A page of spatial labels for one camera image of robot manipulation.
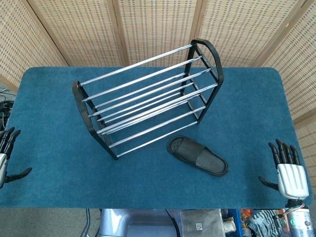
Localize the striped grey cloth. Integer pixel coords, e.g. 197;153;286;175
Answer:
248;209;286;237

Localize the thin black cable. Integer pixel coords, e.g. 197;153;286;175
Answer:
84;208;91;237

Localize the thick black cable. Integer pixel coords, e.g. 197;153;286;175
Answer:
164;208;180;237

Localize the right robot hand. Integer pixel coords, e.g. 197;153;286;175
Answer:
258;139;310;199

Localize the grey bag with label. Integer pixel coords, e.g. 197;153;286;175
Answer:
179;209;223;237

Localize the blue felt table cover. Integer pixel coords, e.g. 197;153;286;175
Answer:
0;66;314;210

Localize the lavender robot base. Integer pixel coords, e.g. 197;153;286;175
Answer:
98;208;179;237

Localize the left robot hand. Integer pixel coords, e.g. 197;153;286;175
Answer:
0;127;33;190

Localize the bundle of floor cables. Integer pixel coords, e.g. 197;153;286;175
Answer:
0;83;17;131

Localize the woven bamboo folding screen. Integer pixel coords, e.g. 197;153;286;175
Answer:
0;0;316;175

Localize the black slipper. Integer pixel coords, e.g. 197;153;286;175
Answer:
167;135;229;177

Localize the blue metal post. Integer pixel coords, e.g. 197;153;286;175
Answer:
228;209;239;237

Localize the black chrome shoe rack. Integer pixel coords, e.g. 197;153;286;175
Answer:
72;39;224;161

